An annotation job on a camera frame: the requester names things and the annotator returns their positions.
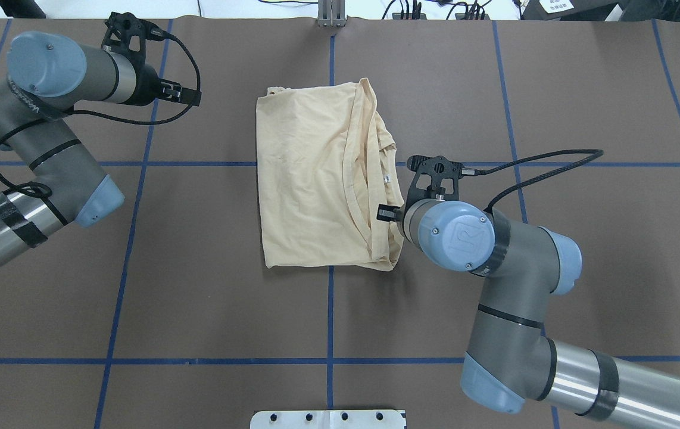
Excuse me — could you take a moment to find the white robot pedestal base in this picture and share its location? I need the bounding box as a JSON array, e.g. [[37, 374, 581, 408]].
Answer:
[[249, 409, 408, 428]]

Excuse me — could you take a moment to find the black box white label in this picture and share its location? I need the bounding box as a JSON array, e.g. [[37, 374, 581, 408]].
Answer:
[[520, 1, 619, 21]]

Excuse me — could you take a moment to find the aluminium frame post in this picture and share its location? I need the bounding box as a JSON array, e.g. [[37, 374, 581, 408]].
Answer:
[[316, 0, 347, 28]]

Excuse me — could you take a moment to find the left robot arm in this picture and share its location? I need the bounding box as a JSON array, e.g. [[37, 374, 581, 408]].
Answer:
[[0, 32, 201, 267]]

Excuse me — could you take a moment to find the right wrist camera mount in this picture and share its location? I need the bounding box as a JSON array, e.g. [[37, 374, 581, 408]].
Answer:
[[405, 155, 480, 209]]

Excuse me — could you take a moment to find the cream long-sleeve printed shirt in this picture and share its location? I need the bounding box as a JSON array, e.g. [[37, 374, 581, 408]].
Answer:
[[255, 77, 404, 272]]

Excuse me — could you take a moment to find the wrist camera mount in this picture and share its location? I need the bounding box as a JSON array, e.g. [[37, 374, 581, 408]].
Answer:
[[101, 12, 167, 69], [405, 155, 480, 209]]

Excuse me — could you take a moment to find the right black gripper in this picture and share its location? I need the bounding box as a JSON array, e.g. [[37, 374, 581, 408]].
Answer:
[[376, 204, 413, 236]]

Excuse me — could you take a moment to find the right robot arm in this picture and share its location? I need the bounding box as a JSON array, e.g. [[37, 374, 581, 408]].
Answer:
[[376, 199, 680, 428]]

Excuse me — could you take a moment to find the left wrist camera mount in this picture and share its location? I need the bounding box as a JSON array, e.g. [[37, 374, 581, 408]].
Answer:
[[101, 12, 167, 69]]

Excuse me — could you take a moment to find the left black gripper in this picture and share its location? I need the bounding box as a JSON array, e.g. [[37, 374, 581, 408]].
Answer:
[[134, 64, 202, 107]]

